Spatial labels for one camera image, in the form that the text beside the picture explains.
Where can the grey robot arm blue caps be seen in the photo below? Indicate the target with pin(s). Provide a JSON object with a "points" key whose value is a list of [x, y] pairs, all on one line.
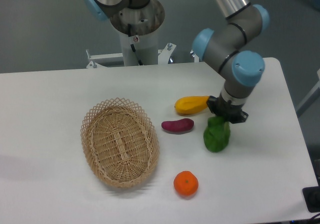
{"points": [[222, 50]]}

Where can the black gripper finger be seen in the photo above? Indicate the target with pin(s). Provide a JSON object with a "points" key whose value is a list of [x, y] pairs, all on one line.
{"points": [[238, 118], [212, 104]]}

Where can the green leafy vegetable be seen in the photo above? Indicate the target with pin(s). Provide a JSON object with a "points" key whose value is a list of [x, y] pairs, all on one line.
{"points": [[217, 134]]}

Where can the black device at table edge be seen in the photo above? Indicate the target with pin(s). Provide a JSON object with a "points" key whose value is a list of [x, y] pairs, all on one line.
{"points": [[312, 198]]}

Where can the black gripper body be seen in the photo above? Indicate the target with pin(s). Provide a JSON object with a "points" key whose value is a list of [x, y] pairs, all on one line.
{"points": [[225, 108]]}

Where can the orange mandarin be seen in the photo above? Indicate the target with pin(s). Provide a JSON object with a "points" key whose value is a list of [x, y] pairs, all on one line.
{"points": [[186, 183]]}

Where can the white frame leg at right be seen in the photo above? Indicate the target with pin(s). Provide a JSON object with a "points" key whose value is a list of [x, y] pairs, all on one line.
{"points": [[310, 98]]}

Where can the woven wicker basket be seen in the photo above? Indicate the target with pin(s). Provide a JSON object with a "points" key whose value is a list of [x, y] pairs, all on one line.
{"points": [[119, 142]]}

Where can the purple sweet potato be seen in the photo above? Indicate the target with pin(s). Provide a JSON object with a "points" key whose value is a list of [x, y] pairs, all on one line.
{"points": [[178, 126]]}

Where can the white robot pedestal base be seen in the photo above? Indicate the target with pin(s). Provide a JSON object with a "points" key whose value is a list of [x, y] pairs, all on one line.
{"points": [[137, 26]]}

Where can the yellow papaya half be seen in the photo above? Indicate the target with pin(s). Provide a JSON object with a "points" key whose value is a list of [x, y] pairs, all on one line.
{"points": [[190, 105]]}

